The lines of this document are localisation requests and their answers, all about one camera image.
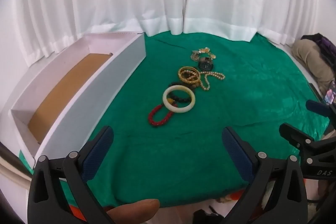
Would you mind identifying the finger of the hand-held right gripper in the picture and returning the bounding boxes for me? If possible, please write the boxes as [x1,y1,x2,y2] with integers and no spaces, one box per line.
[306,99,336,120]
[279,122,316,153]

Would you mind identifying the white storage box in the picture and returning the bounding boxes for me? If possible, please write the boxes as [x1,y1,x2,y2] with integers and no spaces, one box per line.
[1,32,146,182]

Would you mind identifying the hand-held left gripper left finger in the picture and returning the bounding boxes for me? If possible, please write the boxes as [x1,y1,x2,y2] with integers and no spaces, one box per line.
[28,126,115,224]

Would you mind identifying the gold bangles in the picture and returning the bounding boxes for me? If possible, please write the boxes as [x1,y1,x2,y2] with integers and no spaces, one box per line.
[178,66,202,84]

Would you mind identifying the white bangle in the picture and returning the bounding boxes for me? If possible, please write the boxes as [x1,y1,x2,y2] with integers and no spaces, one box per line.
[163,85,196,114]

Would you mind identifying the pearl bead necklace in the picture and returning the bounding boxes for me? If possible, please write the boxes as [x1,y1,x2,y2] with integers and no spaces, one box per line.
[198,70,226,92]

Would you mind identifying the smartphone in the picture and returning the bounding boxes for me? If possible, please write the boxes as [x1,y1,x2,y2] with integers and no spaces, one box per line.
[325,80,336,105]

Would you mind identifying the black bead bracelet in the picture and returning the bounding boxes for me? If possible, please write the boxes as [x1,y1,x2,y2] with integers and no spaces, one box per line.
[168,94,192,105]

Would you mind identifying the gold charm bracelet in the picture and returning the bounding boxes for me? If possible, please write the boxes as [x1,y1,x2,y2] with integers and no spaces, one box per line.
[190,47,217,62]

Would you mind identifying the red bead bracelet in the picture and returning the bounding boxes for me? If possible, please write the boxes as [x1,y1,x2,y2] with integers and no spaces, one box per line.
[148,104,175,127]

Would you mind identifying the dark round watch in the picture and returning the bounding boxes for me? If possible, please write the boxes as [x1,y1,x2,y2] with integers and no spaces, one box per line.
[198,56,215,71]

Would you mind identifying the green velvet cloth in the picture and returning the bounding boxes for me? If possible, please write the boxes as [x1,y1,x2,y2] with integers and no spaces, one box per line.
[20,31,330,210]

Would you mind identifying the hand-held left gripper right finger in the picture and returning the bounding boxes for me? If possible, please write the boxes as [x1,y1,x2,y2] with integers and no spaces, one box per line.
[222,126,308,224]

